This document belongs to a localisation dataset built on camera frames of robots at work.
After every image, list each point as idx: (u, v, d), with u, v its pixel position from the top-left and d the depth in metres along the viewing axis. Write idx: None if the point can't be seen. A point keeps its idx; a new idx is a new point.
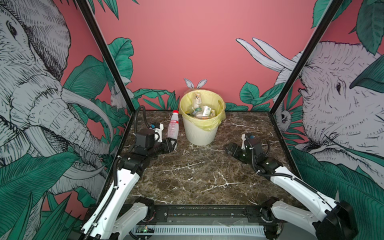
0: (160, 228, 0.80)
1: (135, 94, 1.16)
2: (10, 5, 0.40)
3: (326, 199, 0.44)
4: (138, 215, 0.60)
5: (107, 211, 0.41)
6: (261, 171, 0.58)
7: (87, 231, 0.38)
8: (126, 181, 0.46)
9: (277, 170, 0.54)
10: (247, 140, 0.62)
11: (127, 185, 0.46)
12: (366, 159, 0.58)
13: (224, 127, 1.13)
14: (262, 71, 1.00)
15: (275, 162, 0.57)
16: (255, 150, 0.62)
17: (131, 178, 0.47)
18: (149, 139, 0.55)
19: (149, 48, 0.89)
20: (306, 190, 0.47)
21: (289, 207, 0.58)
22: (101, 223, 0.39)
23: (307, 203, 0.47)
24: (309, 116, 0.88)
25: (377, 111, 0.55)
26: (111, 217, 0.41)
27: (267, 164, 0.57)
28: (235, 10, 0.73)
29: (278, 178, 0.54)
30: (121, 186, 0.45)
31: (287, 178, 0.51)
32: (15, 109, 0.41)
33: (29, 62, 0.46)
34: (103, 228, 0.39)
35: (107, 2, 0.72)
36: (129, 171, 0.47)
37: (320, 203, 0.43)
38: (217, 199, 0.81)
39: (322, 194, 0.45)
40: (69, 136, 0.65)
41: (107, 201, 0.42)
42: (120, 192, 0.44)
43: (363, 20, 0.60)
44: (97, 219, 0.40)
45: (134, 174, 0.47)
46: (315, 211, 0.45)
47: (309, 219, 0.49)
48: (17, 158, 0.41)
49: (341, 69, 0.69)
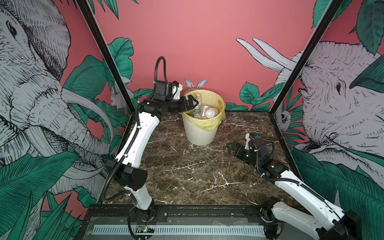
0: (161, 228, 0.80)
1: (135, 95, 1.16)
2: (10, 5, 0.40)
3: (334, 208, 0.43)
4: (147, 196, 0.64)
5: (135, 144, 0.46)
6: (266, 174, 0.56)
7: (120, 161, 0.45)
8: (148, 122, 0.49)
9: (282, 175, 0.53)
10: (251, 141, 0.60)
11: (149, 127, 0.49)
12: (366, 159, 0.58)
13: (224, 127, 1.13)
14: (262, 71, 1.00)
15: (280, 166, 0.55)
16: (260, 152, 0.59)
17: (153, 120, 0.49)
18: (168, 88, 0.56)
19: (149, 48, 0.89)
20: (314, 197, 0.46)
21: (290, 209, 0.58)
22: (131, 155, 0.45)
23: (313, 210, 0.46)
24: (308, 116, 0.88)
25: (377, 111, 0.55)
26: (139, 151, 0.47)
27: (272, 168, 0.55)
28: (235, 10, 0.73)
29: (284, 183, 0.52)
30: (144, 126, 0.48)
31: (293, 184, 0.50)
32: (15, 109, 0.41)
33: (29, 62, 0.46)
34: (133, 158, 0.45)
35: (107, 2, 0.72)
36: (149, 114, 0.49)
37: (327, 212, 0.42)
38: (217, 199, 0.81)
39: (329, 202, 0.44)
40: (69, 136, 0.65)
41: (133, 136, 0.47)
42: (145, 131, 0.48)
43: (362, 20, 0.60)
44: (127, 151, 0.45)
45: (155, 117, 0.50)
46: (323, 219, 0.43)
47: (312, 224, 0.49)
48: (17, 158, 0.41)
49: (341, 69, 0.69)
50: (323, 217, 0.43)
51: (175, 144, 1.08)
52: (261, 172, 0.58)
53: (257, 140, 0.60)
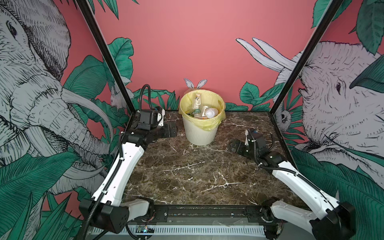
0: (160, 228, 0.80)
1: (135, 94, 1.16)
2: (10, 5, 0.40)
3: (329, 198, 0.43)
4: (141, 207, 0.61)
5: (115, 180, 0.42)
6: (264, 164, 0.57)
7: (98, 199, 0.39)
8: (131, 153, 0.46)
9: (280, 164, 0.53)
10: (250, 134, 0.62)
11: (132, 157, 0.46)
12: (366, 159, 0.58)
13: (224, 127, 1.13)
14: (262, 71, 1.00)
15: (279, 157, 0.55)
16: (258, 143, 0.60)
17: (136, 150, 0.47)
18: (152, 117, 0.56)
19: (149, 48, 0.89)
20: (310, 187, 0.46)
21: (289, 206, 0.58)
22: (110, 191, 0.40)
23: (308, 200, 0.46)
24: (309, 116, 0.88)
25: (377, 111, 0.55)
26: (120, 186, 0.42)
27: (271, 157, 0.56)
28: (235, 10, 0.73)
29: (281, 173, 0.53)
30: (127, 158, 0.45)
31: (290, 174, 0.50)
32: (15, 109, 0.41)
33: (29, 62, 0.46)
34: (113, 195, 0.40)
35: (107, 2, 0.72)
36: (134, 144, 0.48)
37: (321, 202, 0.42)
38: (217, 199, 0.81)
39: (324, 193, 0.44)
40: (69, 136, 0.65)
41: (114, 171, 0.43)
42: (127, 162, 0.45)
43: (363, 20, 0.60)
44: (106, 187, 0.41)
45: (138, 147, 0.48)
46: (316, 209, 0.44)
47: (306, 217, 0.49)
48: (17, 158, 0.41)
49: (341, 69, 0.69)
50: (317, 206, 0.43)
51: (175, 144, 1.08)
52: (260, 161, 0.58)
53: (255, 134, 0.60)
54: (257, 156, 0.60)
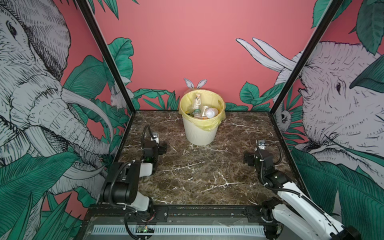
0: (161, 228, 0.80)
1: (135, 94, 1.16)
2: (10, 5, 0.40)
3: (333, 222, 0.43)
4: (142, 201, 0.62)
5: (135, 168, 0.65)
6: (269, 184, 0.59)
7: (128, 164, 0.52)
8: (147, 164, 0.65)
9: (284, 185, 0.55)
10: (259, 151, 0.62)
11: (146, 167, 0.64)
12: (366, 159, 0.58)
13: (224, 127, 1.13)
14: (262, 71, 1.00)
15: (283, 178, 0.57)
16: (265, 162, 0.62)
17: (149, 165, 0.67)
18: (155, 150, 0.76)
19: (149, 48, 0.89)
20: (315, 210, 0.47)
21: (293, 214, 0.58)
22: None
23: (312, 222, 0.47)
24: (308, 116, 0.88)
25: (377, 111, 0.55)
26: None
27: (275, 178, 0.57)
28: (235, 10, 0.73)
29: (287, 194, 0.54)
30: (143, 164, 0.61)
31: (295, 195, 0.51)
32: (15, 109, 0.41)
33: (29, 62, 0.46)
34: None
35: (107, 2, 0.72)
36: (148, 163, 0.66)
37: (325, 225, 0.43)
38: (217, 199, 0.81)
39: (329, 216, 0.45)
40: (69, 136, 0.65)
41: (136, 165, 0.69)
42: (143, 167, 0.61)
43: (362, 20, 0.60)
44: None
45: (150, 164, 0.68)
46: (320, 231, 0.44)
47: (313, 235, 0.48)
48: (17, 158, 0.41)
49: (341, 69, 0.69)
50: (321, 229, 0.44)
51: (175, 144, 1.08)
52: (265, 181, 0.61)
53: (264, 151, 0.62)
54: (263, 176, 0.61)
